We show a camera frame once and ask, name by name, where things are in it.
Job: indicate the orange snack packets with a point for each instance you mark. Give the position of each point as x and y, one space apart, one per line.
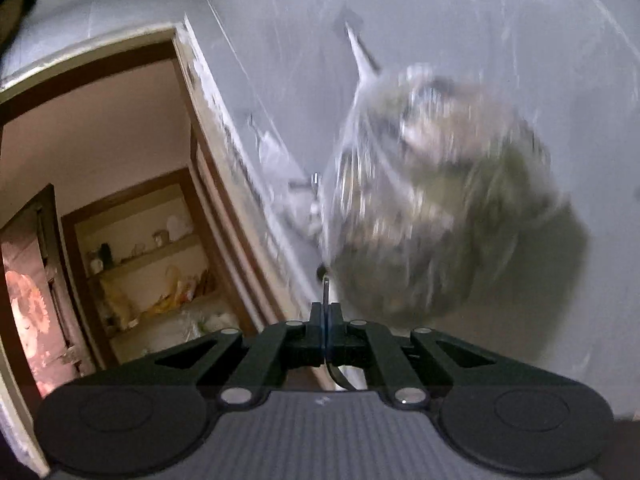
187 287

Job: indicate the dark wooden door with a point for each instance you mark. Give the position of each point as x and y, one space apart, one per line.
55 240

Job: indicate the yellow packets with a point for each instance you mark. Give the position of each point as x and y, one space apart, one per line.
117 300

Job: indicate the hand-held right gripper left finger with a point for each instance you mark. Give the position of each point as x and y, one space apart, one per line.
317 335

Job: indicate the wooden wall shelf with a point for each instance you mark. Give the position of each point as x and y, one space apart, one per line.
150 255

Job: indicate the small white hanging bag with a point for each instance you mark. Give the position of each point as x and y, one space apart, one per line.
272 150

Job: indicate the white plastic bags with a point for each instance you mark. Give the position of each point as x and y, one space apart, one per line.
215 322

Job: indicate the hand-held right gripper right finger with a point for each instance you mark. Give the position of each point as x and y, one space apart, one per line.
335 335

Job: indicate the wooden door frame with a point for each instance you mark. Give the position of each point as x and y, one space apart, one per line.
220 180

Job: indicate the dark bottle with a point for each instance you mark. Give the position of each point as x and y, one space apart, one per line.
106 255

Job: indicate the glass jar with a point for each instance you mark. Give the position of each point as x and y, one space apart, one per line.
160 239

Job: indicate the plastic bag of dried leaves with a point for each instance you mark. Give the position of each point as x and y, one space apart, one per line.
450 200

